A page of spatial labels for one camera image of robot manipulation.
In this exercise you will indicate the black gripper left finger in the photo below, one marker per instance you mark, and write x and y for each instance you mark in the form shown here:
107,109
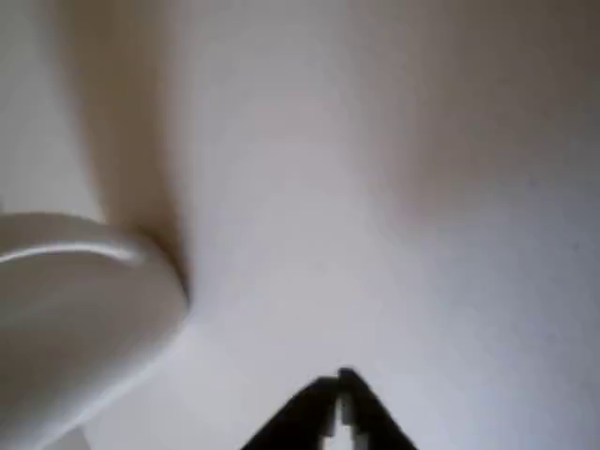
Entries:
300,422

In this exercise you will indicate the white ceramic mug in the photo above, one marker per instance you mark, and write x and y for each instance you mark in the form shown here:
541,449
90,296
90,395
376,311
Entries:
70,328

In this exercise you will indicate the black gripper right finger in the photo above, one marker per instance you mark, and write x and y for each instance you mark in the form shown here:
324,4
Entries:
375,422

